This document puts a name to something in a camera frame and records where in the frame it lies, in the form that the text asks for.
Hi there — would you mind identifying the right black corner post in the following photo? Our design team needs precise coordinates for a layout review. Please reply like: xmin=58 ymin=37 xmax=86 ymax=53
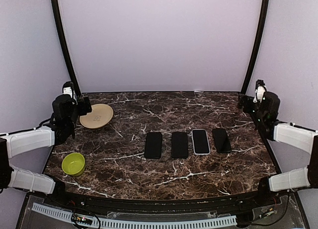
xmin=240 ymin=0 xmax=269 ymax=94

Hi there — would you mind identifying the white slotted cable duct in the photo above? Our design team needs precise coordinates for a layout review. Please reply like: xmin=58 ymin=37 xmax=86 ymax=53
xmin=31 ymin=203 xmax=237 ymax=229

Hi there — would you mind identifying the pink phone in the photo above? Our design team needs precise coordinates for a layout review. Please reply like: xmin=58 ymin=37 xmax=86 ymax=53
xmin=171 ymin=132 xmax=188 ymax=158

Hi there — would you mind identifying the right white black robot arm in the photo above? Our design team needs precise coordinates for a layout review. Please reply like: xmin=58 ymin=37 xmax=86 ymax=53
xmin=238 ymin=91 xmax=318 ymax=206

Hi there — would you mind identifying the black corner post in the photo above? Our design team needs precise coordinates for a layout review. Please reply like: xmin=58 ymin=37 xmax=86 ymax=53
xmin=240 ymin=0 xmax=269 ymax=94
xmin=51 ymin=0 xmax=81 ymax=96

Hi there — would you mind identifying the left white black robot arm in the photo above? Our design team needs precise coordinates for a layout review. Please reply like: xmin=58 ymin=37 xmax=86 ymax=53
xmin=0 ymin=94 xmax=92 ymax=207

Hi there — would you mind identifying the left black corner post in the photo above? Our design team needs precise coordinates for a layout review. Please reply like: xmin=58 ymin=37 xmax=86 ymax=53
xmin=51 ymin=0 xmax=81 ymax=96

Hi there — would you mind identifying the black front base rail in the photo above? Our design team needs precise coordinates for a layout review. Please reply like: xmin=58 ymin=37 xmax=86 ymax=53
xmin=29 ymin=183 xmax=291 ymax=215

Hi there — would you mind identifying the lavender phone case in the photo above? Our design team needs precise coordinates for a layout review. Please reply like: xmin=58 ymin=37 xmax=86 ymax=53
xmin=191 ymin=129 xmax=211 ymax=155

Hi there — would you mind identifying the lime green bowl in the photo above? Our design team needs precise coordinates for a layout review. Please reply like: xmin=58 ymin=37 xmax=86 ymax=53
xmin=62 ymin=153 xmax=85 ymax=177

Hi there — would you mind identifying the tan wooden round plate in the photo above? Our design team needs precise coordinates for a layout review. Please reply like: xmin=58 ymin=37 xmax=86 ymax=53
xmin=79 ymin=103 xmax=114 ymax=129

